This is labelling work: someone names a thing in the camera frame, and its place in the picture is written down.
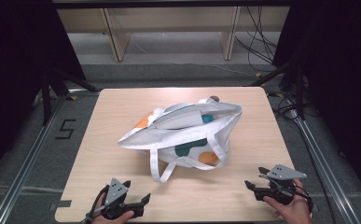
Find person's left hand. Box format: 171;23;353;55
90;193;136;224

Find black metal stand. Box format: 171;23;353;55
248;57;307;121
40;65;101;126

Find white tote bag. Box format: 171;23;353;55
118;98;243;184

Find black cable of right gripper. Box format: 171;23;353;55
293;186;314;215

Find bundle of black hanging cables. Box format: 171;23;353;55
233;6;282;73

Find black cables on floor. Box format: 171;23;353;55
266;90;321;123

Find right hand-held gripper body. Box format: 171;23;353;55
254;163;308;205

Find aluminium floor rail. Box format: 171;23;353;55
288;108;361;224
0;90;102;224

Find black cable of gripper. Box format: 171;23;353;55
80;184;111;224
293;186;314;215

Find light wooden shelf unit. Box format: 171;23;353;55
56;5;292;63

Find black curtain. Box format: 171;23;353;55
0;0;87;187
271;0;361;198

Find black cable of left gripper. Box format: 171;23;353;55
80;184;111;224

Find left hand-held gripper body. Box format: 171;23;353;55
100;177;146;220

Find person's right hand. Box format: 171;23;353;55
263;178;313;224

